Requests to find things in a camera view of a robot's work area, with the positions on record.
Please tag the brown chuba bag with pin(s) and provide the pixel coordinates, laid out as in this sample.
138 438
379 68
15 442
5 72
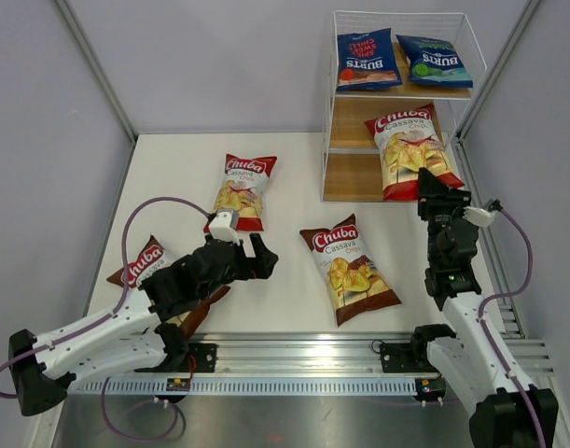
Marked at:
154 256
354 283

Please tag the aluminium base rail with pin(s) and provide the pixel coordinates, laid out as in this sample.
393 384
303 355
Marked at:
278 364

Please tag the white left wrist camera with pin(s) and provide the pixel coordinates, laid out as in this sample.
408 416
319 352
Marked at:
223 226

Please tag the white wire wooden shelf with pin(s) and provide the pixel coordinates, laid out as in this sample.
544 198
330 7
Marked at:
351 168

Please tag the red Chuba bag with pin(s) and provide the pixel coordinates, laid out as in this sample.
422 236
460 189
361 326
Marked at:
242 189
407 142

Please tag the blue Burts spicy chilli bag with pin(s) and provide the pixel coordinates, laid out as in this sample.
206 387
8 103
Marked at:
367 62

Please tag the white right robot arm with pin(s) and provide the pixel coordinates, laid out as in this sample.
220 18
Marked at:
504 406

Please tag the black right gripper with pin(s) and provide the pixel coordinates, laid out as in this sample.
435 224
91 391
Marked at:
434 194

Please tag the blue Burts sea salt bag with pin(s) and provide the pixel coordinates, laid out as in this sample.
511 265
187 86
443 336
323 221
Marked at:
434 62

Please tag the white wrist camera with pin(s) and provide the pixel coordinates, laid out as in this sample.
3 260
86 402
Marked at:
483 217
223 226

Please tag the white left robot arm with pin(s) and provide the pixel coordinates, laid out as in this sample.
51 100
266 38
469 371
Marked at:
138 335

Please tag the left aluminium frame post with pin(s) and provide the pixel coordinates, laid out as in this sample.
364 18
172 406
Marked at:
86 50

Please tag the right aluminium frame post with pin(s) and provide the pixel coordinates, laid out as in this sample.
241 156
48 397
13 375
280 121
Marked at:
496 70

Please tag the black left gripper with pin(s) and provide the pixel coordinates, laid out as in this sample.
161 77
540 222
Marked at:
260 266

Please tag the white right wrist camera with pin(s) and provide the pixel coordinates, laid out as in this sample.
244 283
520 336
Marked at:
483 217

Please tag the aluminium frame post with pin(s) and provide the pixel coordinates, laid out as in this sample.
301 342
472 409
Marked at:
496 70
86 50

